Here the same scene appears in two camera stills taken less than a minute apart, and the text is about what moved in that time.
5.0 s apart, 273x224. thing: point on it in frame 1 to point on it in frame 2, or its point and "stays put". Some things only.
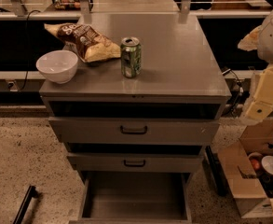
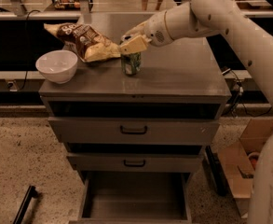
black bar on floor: x=30 y=193 stays put
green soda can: x=130 y=57 stays put
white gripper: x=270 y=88 to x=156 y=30
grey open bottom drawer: x=136 y=197 stays put
